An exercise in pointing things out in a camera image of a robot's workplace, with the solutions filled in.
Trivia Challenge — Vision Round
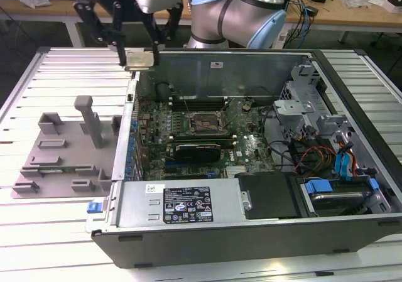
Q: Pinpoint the hanging blue cable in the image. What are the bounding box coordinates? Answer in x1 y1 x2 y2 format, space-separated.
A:
297 0 313 49

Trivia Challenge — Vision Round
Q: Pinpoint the silver finned heat sink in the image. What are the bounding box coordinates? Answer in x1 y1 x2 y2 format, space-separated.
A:
225 165 249 179

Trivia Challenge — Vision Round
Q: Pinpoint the grey parts rack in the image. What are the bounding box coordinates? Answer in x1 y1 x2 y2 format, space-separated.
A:
11 95 123 200

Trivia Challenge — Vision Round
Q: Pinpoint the black graphics card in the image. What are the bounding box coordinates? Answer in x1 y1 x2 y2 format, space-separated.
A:
174 142 222 163

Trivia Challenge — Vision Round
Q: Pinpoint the blue disk carrier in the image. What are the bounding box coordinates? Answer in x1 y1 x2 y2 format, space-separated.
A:
301 176 378 217

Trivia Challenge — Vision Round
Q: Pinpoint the yellow orange wire bundle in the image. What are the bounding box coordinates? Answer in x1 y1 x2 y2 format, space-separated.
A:
296 143 337 173

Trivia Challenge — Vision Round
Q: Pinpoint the black plastic shroud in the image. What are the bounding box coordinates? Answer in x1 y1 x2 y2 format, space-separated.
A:
234 171 303 220

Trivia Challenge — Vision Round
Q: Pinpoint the grey power supply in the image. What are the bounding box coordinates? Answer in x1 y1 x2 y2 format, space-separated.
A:
116 180 249 228

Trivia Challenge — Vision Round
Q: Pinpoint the hard disk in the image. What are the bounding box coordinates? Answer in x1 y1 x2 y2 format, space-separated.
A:
312 192 367 216

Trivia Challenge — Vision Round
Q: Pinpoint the metal drive cage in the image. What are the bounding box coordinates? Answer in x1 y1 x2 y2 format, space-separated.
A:
272 62 357 144

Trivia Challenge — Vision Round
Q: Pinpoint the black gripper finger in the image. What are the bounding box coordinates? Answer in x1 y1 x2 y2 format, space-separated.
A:
73 0 127 68
141 1 185 67

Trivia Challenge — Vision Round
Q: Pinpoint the silver CPU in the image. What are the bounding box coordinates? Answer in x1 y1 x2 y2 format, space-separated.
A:
124 48 155 73

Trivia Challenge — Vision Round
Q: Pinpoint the blue flat data cable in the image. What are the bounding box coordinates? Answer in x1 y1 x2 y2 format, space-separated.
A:
340 140 356 182
333 149 345 176

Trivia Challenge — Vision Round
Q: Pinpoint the open black PC case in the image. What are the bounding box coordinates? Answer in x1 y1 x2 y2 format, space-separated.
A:
84 48 402 269

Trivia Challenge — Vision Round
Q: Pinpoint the CPU socket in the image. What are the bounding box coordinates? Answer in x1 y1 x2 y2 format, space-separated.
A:
187 111 227 134

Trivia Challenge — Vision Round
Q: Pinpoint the thin red wire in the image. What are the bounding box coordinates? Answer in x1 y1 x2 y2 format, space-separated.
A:
137 97 151 119

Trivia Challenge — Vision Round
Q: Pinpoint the black cylindrical part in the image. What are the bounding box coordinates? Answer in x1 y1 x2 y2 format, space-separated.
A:
156 82 171 102

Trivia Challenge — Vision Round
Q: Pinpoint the long wooden desk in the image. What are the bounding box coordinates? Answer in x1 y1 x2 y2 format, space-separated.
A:
0 0 402 49

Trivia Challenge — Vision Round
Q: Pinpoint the metal socket cover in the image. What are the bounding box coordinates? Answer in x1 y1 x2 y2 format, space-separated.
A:
219 101 235 129

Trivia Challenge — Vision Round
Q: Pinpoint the green motherboard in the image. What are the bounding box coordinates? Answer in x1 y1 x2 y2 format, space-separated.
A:
138 96 277 181

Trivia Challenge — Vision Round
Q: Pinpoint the thick black cable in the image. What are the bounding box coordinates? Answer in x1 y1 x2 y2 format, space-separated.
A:
269 138 303 170
261 105 286 171

